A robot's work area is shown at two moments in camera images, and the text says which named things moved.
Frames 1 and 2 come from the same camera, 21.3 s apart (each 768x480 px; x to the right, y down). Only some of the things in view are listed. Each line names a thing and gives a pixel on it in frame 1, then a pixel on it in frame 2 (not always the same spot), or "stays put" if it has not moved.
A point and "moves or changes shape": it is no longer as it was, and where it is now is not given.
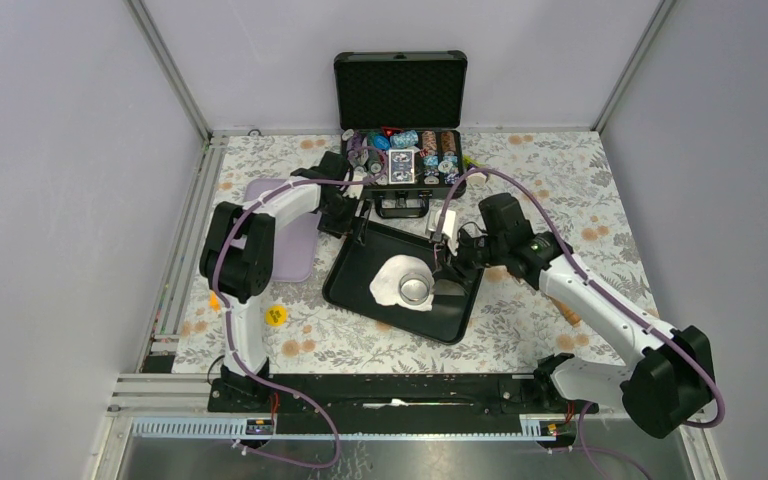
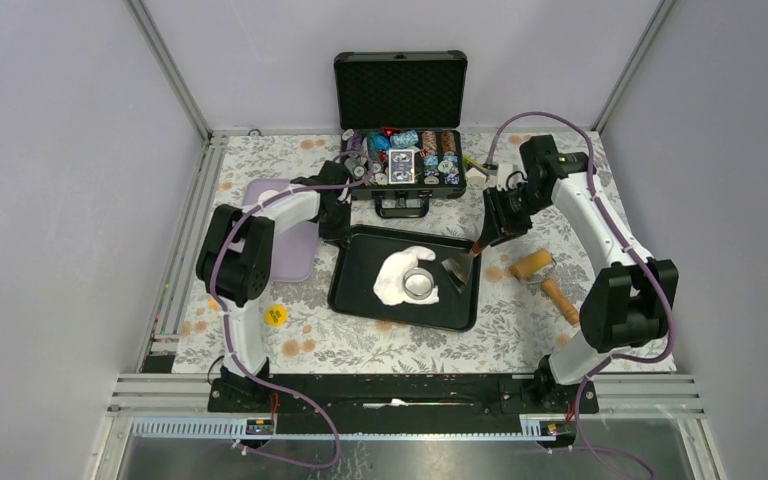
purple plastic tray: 295,236 stays put
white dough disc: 403,280 moves or changes shape
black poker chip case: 400,114 stays put
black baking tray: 366,246 stays put
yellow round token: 276,315 stays put
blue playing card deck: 401,166 stays put
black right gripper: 457,269 to 496,222
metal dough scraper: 448,287 moves or changes shape
